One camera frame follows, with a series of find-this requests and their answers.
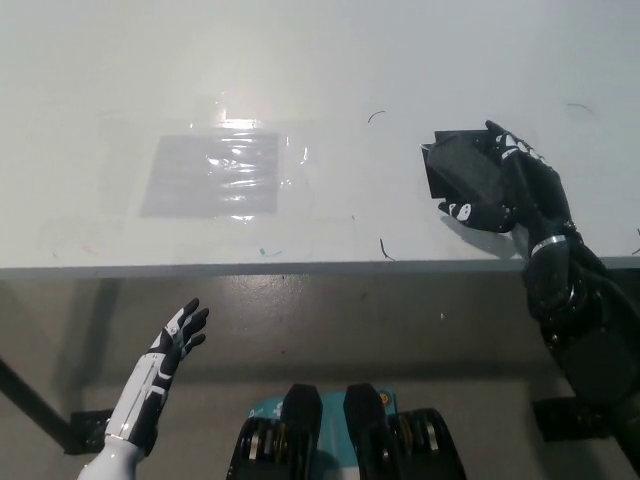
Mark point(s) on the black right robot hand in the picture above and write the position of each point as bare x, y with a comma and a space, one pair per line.
535, 195

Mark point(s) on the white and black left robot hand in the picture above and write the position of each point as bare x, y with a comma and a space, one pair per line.
160, 370

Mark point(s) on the dark grey whiteboard eraser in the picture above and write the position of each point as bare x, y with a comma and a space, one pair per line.
465, 172

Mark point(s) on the black tape marked spot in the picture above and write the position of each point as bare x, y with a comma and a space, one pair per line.
457, 136

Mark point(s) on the black robot legs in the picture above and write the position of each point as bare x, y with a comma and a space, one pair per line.
360, 440

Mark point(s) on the black diagonal table leg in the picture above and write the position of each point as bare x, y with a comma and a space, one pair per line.
30, 397

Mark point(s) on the small teal tape piece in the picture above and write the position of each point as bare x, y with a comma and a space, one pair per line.
262, 251

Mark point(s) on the clear plastic film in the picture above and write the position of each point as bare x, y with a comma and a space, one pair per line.
295, 160

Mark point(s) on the black table foot bracket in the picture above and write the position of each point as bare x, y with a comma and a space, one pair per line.
85, 432
555, 420

